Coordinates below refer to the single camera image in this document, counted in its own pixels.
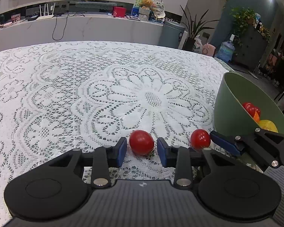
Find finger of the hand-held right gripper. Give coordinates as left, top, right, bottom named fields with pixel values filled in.
left=209, top=128, right=284, bottom=171

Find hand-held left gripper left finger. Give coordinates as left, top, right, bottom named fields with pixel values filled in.
left=44, top=136, right=128, bottom=188

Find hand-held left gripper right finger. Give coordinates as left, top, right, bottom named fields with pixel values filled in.
left=157, top=137, right=237, bottom=188

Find green colander bowl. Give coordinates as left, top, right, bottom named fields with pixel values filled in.
left=214, top=72, right=284, bottom=142

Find yellow pear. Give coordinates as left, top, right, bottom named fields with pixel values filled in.
left=258, top=119, right=278, bottom=133

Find white lace tablecloth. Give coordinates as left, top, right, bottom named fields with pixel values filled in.
left=0, top=41, right=232, bottom=187

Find blue water jug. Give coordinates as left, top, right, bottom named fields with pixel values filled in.
left=216, top=35, right=235, bottom=63

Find pink small appliance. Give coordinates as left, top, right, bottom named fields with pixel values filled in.
left=202, top=43, right=216, bottom=57

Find grey drawer cabinet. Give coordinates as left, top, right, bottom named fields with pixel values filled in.
left=234, top=25, right=268, bottom=70

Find white plastic bag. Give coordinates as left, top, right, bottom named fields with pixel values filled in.
left=193, top=35, right=203, bottom=54

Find grey trash bin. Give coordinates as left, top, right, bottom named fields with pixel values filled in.
left=159, top=20, right=186, bottom=49

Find tall leafy potted plant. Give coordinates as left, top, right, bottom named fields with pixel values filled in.
left=180, top=3, right=216, bottom=51

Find bottles on cabinet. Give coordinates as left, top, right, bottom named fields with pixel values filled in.
left=254, top=13, right=271, bottom=37

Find grey television cabinet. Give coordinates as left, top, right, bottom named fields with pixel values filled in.
left=0, top=0, right=171, bottom=52

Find bushy green potted plant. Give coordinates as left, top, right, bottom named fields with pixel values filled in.
left=230, top=7, right=257, bottom=45

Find red box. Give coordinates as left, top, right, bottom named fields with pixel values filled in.
left=112, top=7, right=127, bottom=18

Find teddy bear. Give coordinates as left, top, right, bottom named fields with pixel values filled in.
left=140, top=0, right=154, bottom=20

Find white router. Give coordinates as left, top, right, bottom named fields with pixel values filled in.
left=35, top=3, right=56, bottom=20

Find black cable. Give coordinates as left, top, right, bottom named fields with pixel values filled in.
left=52, top=14, right=69, bottom=40

